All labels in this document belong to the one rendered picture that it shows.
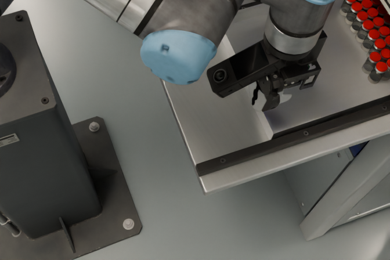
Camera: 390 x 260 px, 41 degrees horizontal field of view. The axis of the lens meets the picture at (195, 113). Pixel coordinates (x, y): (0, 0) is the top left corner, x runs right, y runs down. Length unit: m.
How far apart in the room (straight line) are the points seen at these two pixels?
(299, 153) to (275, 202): 0.91
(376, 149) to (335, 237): 0.73
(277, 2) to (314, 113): 0.35
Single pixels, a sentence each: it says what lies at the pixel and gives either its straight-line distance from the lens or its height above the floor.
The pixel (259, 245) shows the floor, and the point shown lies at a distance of 1.77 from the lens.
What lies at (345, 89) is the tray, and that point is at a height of 0.88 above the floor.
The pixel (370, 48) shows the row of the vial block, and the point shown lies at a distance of 1.03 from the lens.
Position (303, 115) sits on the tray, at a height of 0.88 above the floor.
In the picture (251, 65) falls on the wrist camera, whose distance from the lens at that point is 0.75.
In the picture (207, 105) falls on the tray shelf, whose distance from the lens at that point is 0.93.
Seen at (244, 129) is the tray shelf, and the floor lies 0.88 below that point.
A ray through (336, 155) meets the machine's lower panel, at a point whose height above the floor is 0.52.
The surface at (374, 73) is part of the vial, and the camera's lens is 0.99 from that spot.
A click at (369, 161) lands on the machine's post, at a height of 0.67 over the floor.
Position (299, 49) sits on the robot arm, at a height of 1.13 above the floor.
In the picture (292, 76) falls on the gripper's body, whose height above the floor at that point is 1.05.
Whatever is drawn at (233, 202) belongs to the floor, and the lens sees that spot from 1.79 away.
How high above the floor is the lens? 1.70
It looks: 63 degrees down
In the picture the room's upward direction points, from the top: 4 degrees clockwise
